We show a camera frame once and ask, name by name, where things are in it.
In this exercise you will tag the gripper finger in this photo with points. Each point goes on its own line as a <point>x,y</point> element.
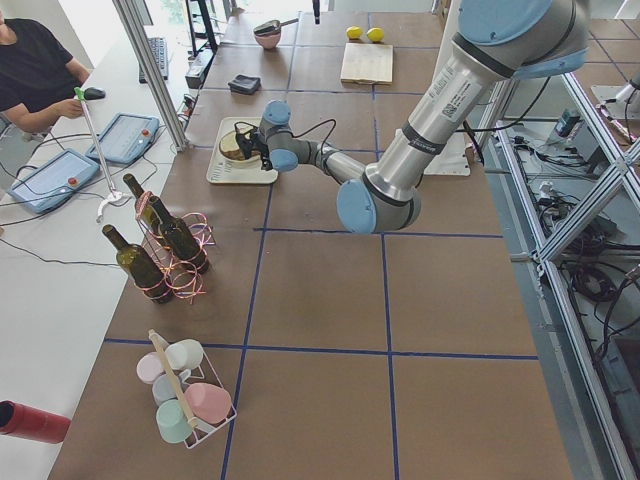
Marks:
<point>316,11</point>

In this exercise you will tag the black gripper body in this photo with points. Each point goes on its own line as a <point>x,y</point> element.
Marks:
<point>263,152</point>

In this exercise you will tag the grey round plate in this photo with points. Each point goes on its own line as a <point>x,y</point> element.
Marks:
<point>227,152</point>

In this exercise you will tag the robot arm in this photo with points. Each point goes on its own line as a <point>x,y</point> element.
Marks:
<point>494,41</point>

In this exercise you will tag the cream bear tray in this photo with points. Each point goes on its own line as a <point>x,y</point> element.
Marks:
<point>227,164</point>

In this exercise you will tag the yellow lemon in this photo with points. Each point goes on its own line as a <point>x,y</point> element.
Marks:
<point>375,34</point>
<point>354,32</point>

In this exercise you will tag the metal scoop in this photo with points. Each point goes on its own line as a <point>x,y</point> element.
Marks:
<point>272,25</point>

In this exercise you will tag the grey folded cloth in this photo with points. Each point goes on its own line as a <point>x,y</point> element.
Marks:
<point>243,84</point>

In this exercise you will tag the pink bowl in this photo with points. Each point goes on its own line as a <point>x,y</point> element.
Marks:
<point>267,38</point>

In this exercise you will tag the wooden cutting board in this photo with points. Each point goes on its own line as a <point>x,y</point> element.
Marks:
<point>367,64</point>

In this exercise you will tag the blue teach pendant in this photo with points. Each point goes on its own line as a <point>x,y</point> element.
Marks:
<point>53,183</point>
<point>127,137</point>

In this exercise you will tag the black keyboard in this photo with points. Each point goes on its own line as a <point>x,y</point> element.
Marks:
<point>159,51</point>

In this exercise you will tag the white stand with rod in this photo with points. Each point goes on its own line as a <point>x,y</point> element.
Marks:
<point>115,197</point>

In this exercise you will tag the black computer mouse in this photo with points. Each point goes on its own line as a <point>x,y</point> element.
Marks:
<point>94,93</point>

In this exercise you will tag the dark green wine bottle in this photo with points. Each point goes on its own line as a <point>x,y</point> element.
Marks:
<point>140,267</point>

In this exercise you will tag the person in black shirt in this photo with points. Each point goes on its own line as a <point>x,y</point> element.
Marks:
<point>38,76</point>

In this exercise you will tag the white cup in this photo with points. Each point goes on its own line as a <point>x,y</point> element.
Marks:
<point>184,354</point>

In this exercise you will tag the lilac cup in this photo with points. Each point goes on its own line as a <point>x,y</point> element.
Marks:
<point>149,368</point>

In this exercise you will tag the grey blue cup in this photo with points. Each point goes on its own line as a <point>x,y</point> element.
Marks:
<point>162,390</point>

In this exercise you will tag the pink cup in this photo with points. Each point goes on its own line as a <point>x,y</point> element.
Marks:
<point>209,402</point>

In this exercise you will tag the mint green cup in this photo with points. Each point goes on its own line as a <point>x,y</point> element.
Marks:
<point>172,423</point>

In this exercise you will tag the red cylinder bottle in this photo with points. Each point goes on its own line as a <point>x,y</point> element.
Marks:
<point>30,423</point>

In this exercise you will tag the copper wire bottle rack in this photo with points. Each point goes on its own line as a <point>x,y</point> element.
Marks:
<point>182,277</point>

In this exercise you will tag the aluminium frame post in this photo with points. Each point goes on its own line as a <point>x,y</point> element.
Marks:
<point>134,28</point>

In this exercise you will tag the white wire cup rack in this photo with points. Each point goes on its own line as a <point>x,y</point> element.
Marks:
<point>181,380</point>

